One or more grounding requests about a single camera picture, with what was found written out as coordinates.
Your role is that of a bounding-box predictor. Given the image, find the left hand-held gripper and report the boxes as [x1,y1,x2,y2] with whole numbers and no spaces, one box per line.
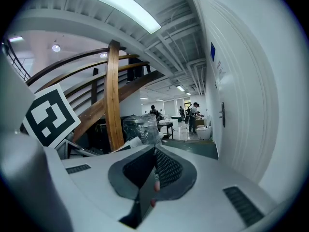
[0,47,82,150]

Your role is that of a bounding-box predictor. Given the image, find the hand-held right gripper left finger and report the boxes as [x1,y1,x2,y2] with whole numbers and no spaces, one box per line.
[60,145,156,232]

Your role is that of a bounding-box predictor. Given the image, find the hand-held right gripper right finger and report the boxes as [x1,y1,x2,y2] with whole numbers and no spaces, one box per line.
[139,145,292,232]

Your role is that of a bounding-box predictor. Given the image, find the curved wooden staircase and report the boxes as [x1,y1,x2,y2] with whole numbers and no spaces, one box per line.
[25,47,167,144]

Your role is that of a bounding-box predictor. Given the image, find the black metal railing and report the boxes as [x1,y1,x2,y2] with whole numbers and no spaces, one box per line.
[1,38,32,82]

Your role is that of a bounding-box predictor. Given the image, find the plastic-wrapped black object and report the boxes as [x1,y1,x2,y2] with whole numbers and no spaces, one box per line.
[122,114,163,146]

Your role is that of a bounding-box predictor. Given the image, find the white toilet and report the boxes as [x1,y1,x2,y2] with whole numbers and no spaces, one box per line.
[196,125,213,140]

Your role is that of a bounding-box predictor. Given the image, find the white table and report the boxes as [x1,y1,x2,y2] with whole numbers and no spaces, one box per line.
[157,121,174,140]

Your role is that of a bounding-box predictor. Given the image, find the white door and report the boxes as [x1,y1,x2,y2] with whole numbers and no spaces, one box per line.
[187,0,281,186]

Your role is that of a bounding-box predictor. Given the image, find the long ceiling light panel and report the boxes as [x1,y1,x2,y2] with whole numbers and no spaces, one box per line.
[67,0,162,35]

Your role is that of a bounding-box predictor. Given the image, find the white ceiling pipes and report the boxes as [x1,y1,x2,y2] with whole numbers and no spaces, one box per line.
[156,28,207,96]

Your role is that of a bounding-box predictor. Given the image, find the wooden stair post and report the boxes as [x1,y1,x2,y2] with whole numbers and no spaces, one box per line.
[103,39,126,152]

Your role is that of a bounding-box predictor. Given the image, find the dark door handle lock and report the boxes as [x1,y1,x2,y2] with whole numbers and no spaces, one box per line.
[219,101,226,128]

